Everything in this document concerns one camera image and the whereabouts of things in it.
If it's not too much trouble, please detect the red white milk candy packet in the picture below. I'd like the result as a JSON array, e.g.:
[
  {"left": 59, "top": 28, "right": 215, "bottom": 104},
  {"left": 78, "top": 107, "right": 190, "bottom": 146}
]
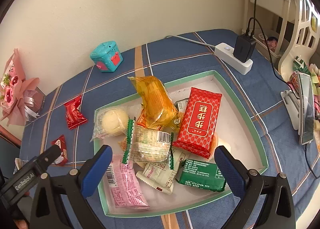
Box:
[{"left": 51, "top": 135, "right": 68, "bottom": 166}]

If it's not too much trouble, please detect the pink snack packet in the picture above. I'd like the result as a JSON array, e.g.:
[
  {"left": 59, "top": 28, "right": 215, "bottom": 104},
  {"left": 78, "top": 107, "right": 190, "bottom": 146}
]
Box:
[{"left": 103, "top": 155, "right": 150, "bottom": 210}]

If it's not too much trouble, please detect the dark green snack packet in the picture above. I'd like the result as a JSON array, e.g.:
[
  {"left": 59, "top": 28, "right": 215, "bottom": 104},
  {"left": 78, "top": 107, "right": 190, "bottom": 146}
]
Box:
[{"left": 176, "top": 159, "right": 226, "bottom": 192}]

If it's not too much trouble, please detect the small red candy packet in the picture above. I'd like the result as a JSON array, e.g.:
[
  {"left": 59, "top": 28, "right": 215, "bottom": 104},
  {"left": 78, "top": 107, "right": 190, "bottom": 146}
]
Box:
[{"left": 64, "top": 95, "right": 88, "bottom": 130}]

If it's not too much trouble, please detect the clear round pastry packet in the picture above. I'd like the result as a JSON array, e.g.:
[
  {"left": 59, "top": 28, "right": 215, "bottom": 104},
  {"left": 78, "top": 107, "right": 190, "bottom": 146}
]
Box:
[{"left": 91, "top": 106, "right": 129, "bottom": 141}]

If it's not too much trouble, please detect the large red cake packet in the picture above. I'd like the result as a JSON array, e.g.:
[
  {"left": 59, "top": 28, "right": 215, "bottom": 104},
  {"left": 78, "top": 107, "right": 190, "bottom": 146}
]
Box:
[{"left": 172, "top": 87, "right": 222, "bottom": 159}]

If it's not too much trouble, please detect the barcode round cookie packet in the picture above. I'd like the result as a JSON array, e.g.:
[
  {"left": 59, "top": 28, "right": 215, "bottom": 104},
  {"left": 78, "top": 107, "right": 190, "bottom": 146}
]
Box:
[{"left": 122, "top": 119, "right": 174, "bottom": 169}]

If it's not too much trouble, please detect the yellow cake packet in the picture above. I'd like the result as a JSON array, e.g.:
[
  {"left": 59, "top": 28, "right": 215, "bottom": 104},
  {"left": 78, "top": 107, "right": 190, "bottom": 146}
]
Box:
[{"left": 129, "top": 76, "right": 183, "bottom": 132}]

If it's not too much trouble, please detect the blue plaid tablecloth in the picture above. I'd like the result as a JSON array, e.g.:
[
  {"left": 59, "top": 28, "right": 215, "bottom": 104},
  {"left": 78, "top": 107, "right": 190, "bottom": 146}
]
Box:
[{"left": 20, "top": 29, "right": 319, "bottom": 217}]

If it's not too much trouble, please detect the pink flower bouquet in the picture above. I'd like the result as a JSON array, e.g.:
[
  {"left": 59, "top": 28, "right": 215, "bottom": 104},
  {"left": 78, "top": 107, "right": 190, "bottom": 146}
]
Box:
[{"left": 1, "top": 48, "right": 46, "bottom": 126}]

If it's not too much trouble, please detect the smartphone on stand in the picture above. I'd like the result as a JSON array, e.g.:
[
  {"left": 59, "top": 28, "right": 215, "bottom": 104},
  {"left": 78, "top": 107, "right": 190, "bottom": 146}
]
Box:
[{"left": 298, "top": 73, "right": 315, "bottom": 145}]

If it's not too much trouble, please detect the orange cracker packet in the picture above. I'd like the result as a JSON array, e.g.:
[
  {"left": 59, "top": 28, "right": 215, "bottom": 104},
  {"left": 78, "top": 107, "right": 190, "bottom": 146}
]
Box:
[{"left": 118, "top": 109, "right": 163, "bottom": 151}]

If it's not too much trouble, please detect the white phone stand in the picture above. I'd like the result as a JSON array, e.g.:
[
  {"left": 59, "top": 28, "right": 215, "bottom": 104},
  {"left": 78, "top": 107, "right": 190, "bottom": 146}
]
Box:
[{"left": 280, "top": 90, "right": 299, "bottom": 130}]

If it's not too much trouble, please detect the green rimmed white tray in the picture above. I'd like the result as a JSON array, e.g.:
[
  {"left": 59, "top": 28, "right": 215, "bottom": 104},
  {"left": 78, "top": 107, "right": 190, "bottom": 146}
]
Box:
[{"left": 92, "top": 71, "right": 268, "bottom": 218}]

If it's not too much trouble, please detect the green white noodle snack packet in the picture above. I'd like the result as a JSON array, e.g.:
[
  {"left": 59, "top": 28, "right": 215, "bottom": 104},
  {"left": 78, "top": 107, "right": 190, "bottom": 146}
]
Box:
[{"left": 174, "top": 98, "right": 189, "bottom": 113}]

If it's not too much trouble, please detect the colourful clutter pile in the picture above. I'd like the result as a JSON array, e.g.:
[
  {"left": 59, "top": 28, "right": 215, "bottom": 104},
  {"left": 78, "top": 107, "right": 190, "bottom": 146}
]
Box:
[{"left": 290, "top": 56, "right": 315, "bottom": 145}]

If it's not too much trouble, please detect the teal toy box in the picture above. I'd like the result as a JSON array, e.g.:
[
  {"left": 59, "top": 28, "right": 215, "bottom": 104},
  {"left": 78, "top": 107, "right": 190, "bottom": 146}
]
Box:
[{"left": 90, "top": 41, "right": 123, "bottom": 72}]

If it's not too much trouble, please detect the white power strip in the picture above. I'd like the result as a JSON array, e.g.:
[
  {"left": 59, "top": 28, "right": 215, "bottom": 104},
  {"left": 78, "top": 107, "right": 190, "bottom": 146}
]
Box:
[{"left": 214, "top": 43, "right": 253, "bottom": 75}]

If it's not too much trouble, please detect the black charger adapter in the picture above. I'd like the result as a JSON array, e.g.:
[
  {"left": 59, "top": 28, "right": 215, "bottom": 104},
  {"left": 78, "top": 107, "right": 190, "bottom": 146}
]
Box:
[{"left": 233, "top": 34, "right": 256, "bottom": 63}]

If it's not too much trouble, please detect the white shelf unit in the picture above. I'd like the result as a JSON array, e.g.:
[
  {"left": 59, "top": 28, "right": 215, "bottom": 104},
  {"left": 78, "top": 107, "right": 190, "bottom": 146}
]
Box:
[{"left": 244, "top": 0, "right": 319, "bottom": 81}]

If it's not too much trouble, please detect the black charging cable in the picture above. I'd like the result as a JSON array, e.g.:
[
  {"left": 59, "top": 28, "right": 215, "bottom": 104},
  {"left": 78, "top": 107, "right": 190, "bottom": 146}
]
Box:
[{"left": 245, "top": 0, "right": 320, "bottom": 179}]

